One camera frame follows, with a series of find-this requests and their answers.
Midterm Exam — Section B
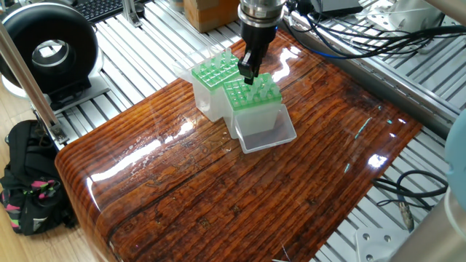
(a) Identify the aluminium frame post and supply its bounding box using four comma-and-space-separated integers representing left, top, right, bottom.
0, 25, 68, 150

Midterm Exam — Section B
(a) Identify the silver robot mount plate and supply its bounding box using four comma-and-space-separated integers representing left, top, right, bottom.
355, 227, 422, 262

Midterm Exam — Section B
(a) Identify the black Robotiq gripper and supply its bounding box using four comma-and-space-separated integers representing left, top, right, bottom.
237, 15, 280, 87

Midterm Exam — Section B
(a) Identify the dark flat device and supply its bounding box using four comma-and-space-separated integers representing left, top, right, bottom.
313, 0, 365, 15

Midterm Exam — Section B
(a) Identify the glossy wooden table board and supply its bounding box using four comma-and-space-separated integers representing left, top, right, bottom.
55, 18, 424, 262

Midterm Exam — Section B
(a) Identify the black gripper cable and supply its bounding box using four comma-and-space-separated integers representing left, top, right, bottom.
288, 0, 466, 41
280, 0, 466, 59

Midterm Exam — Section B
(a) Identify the black keyboard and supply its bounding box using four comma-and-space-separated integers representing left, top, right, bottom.
73, 0, 126, 23

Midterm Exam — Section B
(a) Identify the black backpack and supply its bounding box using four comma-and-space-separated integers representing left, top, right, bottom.
0, 119, 79, 237

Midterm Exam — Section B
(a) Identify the black round ring device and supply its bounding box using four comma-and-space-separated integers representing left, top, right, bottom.
0, 2, 100, 111

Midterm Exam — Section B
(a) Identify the brown cardboard box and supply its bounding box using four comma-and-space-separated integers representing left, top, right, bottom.
182, 0, 240, 34

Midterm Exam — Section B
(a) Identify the short aluminium post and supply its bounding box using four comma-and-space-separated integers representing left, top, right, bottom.
122, 0, 146, 27

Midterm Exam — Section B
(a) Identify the black floor cable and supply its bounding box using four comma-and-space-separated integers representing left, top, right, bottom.
371, 170, 449, 232

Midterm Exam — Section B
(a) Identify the green rack clear tip box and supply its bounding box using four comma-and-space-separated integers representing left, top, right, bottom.
222, 71, 298, 154
173, 49, 245, 123

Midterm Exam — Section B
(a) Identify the perforated silver metal plate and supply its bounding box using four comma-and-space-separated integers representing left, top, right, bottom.
364, 0, 445, 30

